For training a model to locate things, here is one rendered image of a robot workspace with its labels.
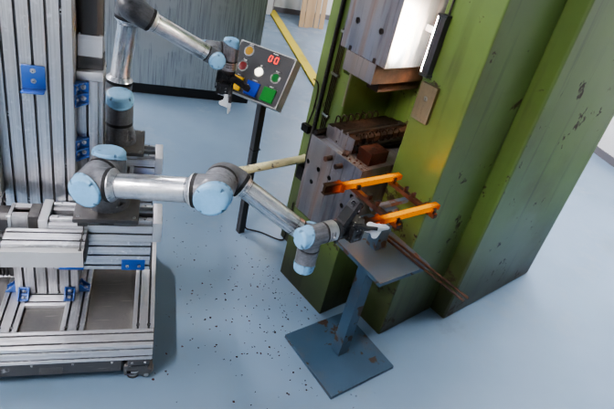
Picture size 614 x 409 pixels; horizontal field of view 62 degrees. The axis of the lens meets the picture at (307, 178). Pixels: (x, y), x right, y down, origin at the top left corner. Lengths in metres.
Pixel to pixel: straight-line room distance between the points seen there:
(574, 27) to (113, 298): 2.31
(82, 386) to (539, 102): 2.33
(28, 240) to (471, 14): 1.84
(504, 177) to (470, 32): 0.81
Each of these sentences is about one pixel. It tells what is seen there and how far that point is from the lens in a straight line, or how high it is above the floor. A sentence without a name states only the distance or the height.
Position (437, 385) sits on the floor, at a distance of 2.82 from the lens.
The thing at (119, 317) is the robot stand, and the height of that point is 0.21.
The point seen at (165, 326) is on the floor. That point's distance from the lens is 2.71.
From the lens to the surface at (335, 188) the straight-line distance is 2.08.
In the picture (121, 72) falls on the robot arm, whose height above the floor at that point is 1.10.
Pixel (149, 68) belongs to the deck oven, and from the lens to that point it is 4.92.
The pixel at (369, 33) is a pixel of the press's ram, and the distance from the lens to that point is 2.35.
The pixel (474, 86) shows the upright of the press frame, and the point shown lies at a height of 1.43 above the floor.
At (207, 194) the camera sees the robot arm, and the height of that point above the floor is 1.09.
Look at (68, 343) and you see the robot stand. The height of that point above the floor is 0.22.
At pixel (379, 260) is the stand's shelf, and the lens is 2.21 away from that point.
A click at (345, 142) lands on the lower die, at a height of 0.95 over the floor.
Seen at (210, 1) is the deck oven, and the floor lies 0.92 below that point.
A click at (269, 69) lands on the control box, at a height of 1.12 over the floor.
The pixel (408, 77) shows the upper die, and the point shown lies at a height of 1.29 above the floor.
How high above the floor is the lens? 2.00
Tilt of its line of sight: 30 degrees down
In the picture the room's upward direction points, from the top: 13 degrees clockwise
